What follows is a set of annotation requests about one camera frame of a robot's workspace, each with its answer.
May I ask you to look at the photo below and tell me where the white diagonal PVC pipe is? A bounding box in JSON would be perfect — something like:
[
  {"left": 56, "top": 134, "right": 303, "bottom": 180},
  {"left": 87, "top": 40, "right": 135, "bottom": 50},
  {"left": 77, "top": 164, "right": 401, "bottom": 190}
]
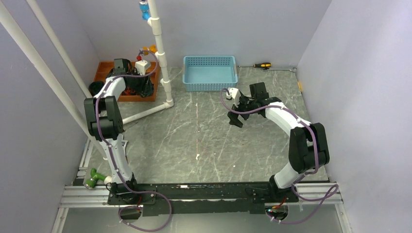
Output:
[{"left": 0, "top": 0, "right": 105, "bottom": 156}]

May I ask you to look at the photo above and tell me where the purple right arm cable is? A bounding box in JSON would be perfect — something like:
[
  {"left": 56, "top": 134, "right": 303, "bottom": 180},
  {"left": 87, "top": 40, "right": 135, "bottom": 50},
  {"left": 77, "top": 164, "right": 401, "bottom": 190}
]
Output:
[{"left": 220, "top": 88, "right": 339, "bottom": 225}]

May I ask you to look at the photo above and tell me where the blue valve nozzle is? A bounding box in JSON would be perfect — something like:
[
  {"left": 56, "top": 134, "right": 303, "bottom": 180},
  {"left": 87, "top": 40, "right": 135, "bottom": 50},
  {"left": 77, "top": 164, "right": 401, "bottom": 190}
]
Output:
[{"left": 139, "top": 0, "right": 150, "bottom": 21}]

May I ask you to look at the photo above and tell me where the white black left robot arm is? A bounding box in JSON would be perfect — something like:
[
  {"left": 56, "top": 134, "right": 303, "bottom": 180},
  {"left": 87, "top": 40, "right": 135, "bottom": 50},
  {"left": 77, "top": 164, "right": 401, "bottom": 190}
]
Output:
[{"left": 84, "top": 59, "right": 151, "bottom": 204}]

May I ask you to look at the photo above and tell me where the rolled dark green tie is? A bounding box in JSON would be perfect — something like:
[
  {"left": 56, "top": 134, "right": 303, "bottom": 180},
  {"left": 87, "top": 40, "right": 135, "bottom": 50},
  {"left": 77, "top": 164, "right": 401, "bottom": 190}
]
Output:
[{"left": 88, "top": 81, "right": 105, "bottom": 96}]

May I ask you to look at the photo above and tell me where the orange valve nozzle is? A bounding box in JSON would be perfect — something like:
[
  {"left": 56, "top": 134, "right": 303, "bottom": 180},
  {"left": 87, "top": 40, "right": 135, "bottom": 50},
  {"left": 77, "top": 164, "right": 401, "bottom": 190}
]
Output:
[{"left": 142, "top": 44, "right": 157, "bottom": 56}]

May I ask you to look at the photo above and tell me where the aluminium rail frame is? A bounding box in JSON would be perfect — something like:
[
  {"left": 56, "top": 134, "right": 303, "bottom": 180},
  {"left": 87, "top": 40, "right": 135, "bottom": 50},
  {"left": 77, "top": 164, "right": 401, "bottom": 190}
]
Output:
[{"left": 51, "top": 138, "right": 353, "bottom": 233}]

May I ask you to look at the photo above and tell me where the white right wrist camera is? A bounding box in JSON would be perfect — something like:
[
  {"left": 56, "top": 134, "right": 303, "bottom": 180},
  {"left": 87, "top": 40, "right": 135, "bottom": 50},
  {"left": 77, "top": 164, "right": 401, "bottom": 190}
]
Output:
[{"left": 226, "top": 87, "right": 241, "bottom": 107}]

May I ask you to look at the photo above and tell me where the orange wooden compartment tray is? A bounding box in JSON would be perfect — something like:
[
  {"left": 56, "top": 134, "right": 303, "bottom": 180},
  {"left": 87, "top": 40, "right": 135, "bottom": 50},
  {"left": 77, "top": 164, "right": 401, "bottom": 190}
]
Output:
[{"left": 94, "top": 62, "right": 160, "bottom": 102}]

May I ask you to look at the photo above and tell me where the white vertical PVC pipe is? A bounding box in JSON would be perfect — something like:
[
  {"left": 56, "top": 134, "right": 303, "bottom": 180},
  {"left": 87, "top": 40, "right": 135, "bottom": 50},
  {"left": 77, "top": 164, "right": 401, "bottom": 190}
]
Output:
[{"left": 147, "top": 0, "right": 174, "bottom": 109}]

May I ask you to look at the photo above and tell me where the yellow black screwdriver at wall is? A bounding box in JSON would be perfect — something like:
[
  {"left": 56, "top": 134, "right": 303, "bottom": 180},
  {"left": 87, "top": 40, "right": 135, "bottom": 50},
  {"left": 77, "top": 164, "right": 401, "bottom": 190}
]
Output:
[{"left": 253, "top": 62, "right": 272, "bottom": 69}]

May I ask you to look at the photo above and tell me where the silver spanner at wall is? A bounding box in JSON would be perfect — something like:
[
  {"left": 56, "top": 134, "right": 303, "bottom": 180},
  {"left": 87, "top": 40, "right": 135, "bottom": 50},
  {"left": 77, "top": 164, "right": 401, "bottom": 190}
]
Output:
[{"left": 261, "top": 67, "right": 297, "bottom": 72}]

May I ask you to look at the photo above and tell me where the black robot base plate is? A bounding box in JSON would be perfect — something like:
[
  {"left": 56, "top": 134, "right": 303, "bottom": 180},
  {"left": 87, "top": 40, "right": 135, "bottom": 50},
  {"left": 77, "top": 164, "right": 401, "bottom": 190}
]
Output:
[{"left": 107, "top": 182, "right": 298, "bottom": 216}]

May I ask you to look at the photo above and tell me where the green valve nozzle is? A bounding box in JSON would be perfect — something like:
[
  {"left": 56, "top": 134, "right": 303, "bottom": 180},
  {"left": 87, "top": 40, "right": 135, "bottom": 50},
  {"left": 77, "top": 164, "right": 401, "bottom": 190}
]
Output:
[{"left": 84, "top": 168, "right": 110, "bottom": 188}]

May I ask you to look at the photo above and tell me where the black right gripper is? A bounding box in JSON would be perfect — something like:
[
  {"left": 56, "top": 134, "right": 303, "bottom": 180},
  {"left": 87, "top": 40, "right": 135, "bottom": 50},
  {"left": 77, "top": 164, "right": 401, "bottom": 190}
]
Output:
[{"left": 228, "top": 93, "right": 257, "bottom": 128}]

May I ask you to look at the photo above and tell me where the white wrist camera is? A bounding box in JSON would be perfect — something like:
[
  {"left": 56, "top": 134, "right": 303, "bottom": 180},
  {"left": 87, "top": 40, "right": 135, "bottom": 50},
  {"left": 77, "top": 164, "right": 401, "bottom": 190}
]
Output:
[
  {"left": 226, "top": 87, "right": 241, "bottom": 107},
  {"left": 134, "top": 55, "right": 151, "bottom": 75}
]

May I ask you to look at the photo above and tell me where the light blue plastic basket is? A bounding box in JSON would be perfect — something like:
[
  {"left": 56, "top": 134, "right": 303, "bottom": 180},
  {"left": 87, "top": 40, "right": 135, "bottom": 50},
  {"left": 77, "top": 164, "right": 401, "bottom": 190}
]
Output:
[{"left": 182, "top": 55, "right": 238, "bottom": 92}]

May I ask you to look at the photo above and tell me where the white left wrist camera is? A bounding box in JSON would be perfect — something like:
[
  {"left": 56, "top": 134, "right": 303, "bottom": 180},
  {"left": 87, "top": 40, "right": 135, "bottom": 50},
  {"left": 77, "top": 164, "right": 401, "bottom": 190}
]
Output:
[{"left": 134, "top": 55, "right": 151, "bottom": 75}]

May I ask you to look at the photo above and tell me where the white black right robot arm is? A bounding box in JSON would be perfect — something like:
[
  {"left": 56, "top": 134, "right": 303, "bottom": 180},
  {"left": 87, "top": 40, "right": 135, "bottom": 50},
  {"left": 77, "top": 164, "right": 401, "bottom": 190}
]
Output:
[{"left": 220, "top": 83, "right": 330, "bottom": 201}]

